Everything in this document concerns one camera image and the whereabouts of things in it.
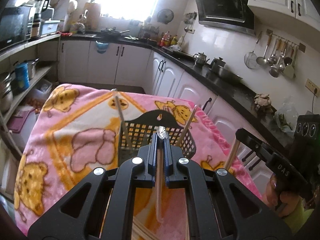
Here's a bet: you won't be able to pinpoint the chopsticks pair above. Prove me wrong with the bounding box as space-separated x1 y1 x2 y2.
131 217 159 240
155 126 167 223
223 139 240 171
175 105 198 147
111 88 132 150

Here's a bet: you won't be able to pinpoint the person's right hand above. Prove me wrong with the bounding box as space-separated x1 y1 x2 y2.
263 174 301 218

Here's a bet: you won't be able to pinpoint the dark green utensil basket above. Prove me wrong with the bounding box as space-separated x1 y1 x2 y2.
118 110 183 165

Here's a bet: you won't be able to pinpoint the pink cartoon blanket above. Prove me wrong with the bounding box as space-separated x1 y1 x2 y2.
13 83 263 240

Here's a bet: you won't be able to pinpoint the steel cooking pot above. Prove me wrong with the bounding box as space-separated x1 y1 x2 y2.
210 57 242 84

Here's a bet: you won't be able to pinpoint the steel kettle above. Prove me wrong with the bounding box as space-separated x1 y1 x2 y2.
193 53 209 67

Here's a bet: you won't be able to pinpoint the hanging steel ladle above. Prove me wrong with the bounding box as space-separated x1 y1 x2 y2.
255 34 273 67

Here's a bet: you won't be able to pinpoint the black frying pan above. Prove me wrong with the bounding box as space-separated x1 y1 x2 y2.
101 29 130 37

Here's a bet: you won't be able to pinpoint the steel pots on shelf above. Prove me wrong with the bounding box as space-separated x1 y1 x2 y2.
0 72 13 113

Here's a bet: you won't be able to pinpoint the blue canister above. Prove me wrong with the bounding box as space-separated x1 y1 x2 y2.
15 62 29 91

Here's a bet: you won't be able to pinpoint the blue plastic storage box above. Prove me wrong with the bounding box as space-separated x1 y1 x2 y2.
40 20 60 37

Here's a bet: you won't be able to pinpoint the black range hood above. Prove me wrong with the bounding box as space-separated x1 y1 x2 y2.
195 0 255 35

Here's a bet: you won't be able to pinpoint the black microwave oven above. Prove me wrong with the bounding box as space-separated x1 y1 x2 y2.
0 5 35 50

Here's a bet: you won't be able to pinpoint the blender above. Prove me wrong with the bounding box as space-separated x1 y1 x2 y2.
30 0 50 39

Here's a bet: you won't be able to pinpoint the wire skimmer strainer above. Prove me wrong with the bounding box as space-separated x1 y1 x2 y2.
244 32 262 69

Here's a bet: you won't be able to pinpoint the wall exhaust fan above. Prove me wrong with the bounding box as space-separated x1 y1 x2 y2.
157 9 174 24

